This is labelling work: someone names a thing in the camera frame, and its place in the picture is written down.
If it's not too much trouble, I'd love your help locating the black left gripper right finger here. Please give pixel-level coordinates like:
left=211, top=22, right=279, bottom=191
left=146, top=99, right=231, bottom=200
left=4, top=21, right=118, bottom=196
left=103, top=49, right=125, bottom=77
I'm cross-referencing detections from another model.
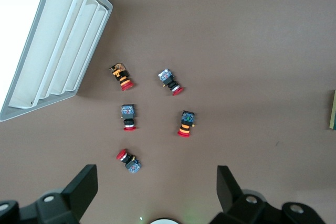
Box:
left=209, top=165, right=285, bottom=224

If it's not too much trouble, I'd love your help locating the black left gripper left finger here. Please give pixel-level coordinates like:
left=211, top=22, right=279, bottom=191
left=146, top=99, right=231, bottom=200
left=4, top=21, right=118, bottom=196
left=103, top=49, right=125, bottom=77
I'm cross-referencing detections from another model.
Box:
left=18, top=164, right=99, bottom=224

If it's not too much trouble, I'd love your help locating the green knife load switch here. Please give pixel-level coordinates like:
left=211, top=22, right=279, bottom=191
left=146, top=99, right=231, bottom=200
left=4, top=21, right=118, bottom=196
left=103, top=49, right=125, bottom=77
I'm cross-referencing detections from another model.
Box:
left=329, top=90, right=336, bottom=131

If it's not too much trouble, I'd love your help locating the red button blue contact block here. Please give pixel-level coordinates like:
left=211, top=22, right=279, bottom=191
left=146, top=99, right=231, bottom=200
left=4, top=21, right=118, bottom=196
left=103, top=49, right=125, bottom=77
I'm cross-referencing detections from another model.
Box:
left=115, top=148, right=142, bottom=175
left=157, top=68, right=184, bottom=97
left=120, top=103, right=139, bottom=132

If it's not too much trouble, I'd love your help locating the red button orange collar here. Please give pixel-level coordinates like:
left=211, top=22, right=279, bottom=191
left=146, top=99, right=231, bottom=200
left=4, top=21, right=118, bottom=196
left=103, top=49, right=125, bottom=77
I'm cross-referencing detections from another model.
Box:
left=177, top=110, right=197, bottom=138

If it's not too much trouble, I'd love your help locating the red button orange contact block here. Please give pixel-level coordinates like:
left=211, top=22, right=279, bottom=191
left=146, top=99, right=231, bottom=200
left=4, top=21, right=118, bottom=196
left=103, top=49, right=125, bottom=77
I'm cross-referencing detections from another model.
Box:
left=109, top=62, right=134, bottom=92

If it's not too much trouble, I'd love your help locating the brown table cover mat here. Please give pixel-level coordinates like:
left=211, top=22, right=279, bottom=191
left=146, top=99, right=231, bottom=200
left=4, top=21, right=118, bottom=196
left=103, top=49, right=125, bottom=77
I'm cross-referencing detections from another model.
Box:
left=0, top=0, right=336, bottom=224

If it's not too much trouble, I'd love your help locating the white slotted organizer bin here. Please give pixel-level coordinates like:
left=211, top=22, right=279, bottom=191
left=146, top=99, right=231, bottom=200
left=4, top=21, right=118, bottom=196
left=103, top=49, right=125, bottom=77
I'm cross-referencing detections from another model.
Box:
left=0, top=0, right=113, bottom=122

